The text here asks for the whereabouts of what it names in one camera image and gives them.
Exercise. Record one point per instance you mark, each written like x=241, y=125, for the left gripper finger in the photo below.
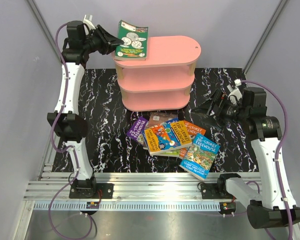
x=106, y=36
x=108, y=48

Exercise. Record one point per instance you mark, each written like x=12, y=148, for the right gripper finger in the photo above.
x=215, y=98
x=207, y=120

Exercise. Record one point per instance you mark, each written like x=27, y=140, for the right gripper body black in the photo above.
x=228, y=112

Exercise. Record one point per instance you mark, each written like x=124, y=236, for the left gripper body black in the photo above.
x=93, y=43

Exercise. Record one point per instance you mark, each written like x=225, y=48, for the green paperback book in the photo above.
x=135, y=42

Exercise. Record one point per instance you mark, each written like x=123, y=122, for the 130-storey treehouse orange book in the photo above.
x=160, y=138

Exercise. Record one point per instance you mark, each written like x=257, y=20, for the dark brown paperback book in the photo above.
x=156, y=118

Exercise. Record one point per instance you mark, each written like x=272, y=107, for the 91-storey treehouse blue book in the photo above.
x=168, y=122

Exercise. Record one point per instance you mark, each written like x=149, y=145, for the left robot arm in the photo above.
x=68, y=128

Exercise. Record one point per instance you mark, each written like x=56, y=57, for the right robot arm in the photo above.
x=275, y=206

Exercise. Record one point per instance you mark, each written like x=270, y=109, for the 78-storey treehouse orange book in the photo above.
x=192, y=130

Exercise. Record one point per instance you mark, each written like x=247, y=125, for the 26-storey treehouse blue book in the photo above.
x=200, y=156

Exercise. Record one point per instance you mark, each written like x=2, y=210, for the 65-storey treehouse green book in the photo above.
x=171, y=153

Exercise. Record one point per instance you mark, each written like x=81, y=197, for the pink three-tier shelf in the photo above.
x=163, y=80

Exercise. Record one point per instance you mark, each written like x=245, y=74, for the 52-storey treehouse purple book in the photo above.
x=136, y=130

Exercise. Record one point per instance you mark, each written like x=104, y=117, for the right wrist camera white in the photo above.
x=233, y=92

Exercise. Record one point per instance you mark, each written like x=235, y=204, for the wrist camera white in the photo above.
x=88, y=21
x=233, y=92

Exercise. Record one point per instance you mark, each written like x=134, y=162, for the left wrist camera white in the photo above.
x=88, y=21

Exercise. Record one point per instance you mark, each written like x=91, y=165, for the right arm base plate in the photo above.
x=211, y=191

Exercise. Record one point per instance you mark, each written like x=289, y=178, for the aluminium mounting rail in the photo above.
x=132, y=192

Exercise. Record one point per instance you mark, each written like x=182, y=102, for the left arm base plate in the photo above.
x=100, y=190

